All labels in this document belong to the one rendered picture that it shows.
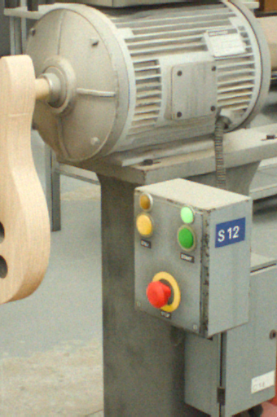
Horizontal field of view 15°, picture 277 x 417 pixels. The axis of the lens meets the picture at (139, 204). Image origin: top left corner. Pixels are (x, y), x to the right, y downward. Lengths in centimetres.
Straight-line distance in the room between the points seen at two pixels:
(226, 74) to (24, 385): 199
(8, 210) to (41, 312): 259
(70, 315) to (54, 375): 55
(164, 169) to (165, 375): 39
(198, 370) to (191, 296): 37
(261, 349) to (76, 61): 61
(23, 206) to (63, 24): 31
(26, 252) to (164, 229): 21
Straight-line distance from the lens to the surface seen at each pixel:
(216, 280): 157
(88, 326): 409
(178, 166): 180
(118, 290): 199
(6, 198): 165
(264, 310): 191
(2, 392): 359
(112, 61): 168
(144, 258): 164
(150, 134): 178
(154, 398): 200
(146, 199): 161
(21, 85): 162
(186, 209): 154
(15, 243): 165
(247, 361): 192
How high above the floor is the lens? 154
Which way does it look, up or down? 16 degrees down
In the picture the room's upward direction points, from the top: straight up
